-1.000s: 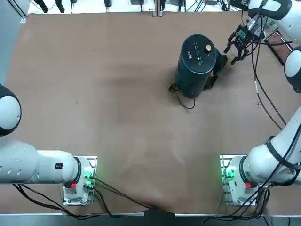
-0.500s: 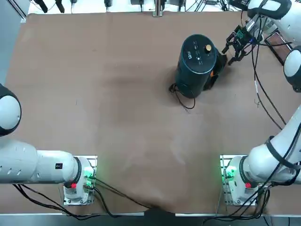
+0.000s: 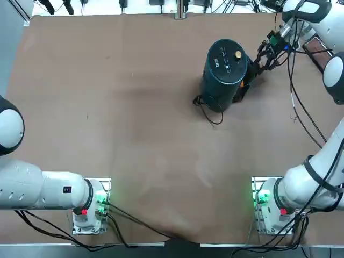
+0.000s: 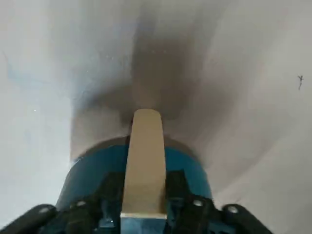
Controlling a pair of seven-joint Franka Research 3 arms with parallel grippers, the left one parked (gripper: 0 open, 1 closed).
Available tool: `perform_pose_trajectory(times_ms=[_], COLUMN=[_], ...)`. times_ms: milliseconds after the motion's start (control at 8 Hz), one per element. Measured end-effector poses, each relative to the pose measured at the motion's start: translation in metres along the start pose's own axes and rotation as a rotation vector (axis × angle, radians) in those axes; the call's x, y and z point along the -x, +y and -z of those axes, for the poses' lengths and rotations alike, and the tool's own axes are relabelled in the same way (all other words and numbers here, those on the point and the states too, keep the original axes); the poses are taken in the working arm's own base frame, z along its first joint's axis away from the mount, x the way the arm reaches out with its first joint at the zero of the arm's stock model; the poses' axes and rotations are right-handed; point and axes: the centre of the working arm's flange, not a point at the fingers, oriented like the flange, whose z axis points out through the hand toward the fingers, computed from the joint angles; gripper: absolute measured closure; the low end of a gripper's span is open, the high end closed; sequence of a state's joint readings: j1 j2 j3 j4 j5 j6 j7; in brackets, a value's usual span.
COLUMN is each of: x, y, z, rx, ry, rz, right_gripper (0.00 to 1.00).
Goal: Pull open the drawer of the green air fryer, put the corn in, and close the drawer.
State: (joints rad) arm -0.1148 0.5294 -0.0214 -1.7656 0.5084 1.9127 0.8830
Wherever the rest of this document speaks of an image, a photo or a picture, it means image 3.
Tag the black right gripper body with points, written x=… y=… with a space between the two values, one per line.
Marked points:
x=275 y=51

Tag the yellow corn cob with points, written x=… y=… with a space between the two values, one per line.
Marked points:
x=242 y=84

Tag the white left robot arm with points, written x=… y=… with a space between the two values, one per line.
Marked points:
x=40 y=188

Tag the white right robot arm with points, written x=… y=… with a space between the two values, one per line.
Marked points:
x=298 y=185

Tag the green air fryer body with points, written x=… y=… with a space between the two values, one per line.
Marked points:
x=223 y=78

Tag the small black power adapter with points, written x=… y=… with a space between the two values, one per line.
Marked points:
x=123 y=3
x=157 y=2

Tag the black table edge block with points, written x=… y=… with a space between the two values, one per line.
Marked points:
x=182 y=246

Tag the aluminium profile rail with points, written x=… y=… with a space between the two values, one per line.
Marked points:
x=180 y=9
x=22 y=13

